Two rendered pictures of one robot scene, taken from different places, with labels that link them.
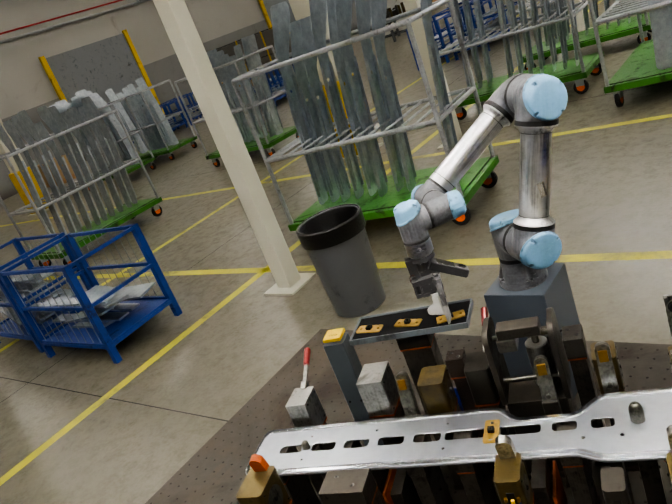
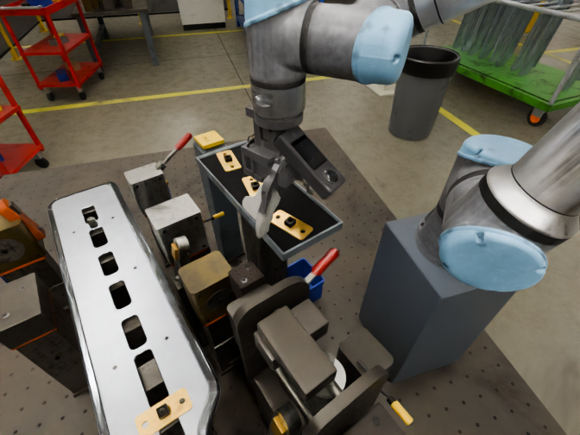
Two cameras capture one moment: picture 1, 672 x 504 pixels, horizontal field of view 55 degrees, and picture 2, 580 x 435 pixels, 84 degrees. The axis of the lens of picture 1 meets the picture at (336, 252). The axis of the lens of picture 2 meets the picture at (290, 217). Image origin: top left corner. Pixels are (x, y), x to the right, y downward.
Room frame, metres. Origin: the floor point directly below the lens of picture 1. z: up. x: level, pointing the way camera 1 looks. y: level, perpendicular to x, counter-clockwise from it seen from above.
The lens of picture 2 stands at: (1.29, -0.45, 1.58)
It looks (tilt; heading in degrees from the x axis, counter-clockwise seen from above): 43 degrees down; 30
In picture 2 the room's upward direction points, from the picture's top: straight up
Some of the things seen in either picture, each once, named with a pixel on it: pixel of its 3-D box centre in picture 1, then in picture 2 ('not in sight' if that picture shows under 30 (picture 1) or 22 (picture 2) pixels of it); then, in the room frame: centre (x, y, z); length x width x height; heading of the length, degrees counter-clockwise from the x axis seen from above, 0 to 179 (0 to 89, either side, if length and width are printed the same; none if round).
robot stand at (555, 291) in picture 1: (538, 330); (425, 299); (1.83, -0.53, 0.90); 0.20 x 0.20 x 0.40; 46
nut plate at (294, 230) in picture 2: (450, 315); (290, 222); (1.67, -0.24, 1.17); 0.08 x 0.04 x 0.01; 80
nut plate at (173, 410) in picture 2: (491, 429); (163, 412); (1.33, -0.20, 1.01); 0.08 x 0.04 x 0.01; 154
